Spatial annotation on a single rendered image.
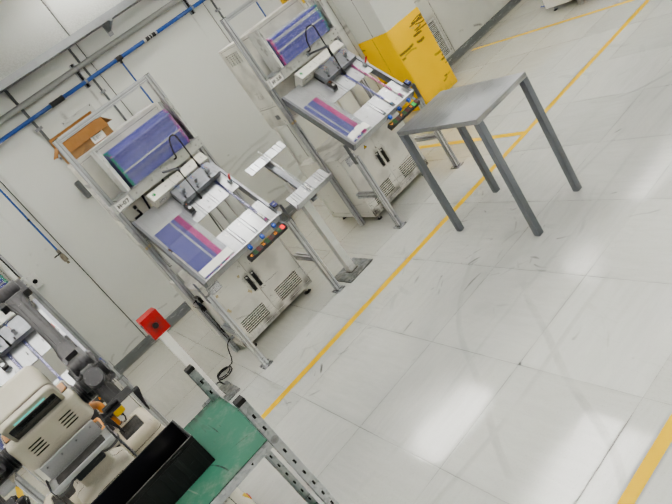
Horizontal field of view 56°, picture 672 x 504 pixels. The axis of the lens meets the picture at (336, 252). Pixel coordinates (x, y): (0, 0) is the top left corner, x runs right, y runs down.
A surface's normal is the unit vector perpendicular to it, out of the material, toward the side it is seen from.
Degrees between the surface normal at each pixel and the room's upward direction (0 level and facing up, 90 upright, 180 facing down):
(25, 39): 90
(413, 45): 90
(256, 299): 90
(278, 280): 90
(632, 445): 0
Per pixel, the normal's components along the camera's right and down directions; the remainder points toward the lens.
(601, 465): -0.54, -0.75
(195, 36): 0.53, 0.05
